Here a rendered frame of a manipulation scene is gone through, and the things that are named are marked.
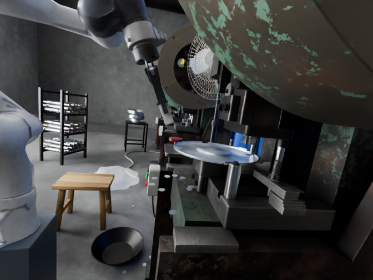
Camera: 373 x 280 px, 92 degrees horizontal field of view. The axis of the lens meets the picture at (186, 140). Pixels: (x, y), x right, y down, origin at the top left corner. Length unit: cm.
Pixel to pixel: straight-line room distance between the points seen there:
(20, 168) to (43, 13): 45
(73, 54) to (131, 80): 209
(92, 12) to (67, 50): 748
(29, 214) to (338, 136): 97
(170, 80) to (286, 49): 175
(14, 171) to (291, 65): 72
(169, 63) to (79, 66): 610
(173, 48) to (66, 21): 136
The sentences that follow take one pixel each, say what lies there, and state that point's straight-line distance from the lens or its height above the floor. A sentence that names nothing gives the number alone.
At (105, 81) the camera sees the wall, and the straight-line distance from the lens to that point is 750.
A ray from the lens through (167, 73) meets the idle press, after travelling 194.
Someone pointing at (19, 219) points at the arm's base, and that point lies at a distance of 80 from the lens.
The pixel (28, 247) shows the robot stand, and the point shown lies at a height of 45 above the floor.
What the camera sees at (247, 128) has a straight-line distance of 56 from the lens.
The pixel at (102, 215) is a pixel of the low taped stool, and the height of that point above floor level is 11.
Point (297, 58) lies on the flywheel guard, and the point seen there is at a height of 97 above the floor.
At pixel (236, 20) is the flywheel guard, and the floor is 101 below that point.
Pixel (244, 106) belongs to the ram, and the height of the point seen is 94.
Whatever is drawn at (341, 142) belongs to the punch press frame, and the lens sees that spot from 65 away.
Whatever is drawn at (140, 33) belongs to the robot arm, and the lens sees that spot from 58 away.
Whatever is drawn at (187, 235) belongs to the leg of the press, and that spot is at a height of 64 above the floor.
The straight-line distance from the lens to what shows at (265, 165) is 64.
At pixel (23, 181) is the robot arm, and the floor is 64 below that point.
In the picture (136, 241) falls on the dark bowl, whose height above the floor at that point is 3.
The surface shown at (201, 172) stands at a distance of 60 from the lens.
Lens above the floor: 91
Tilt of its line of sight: 10 degrees down
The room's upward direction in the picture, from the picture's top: 7 degrees clockwise
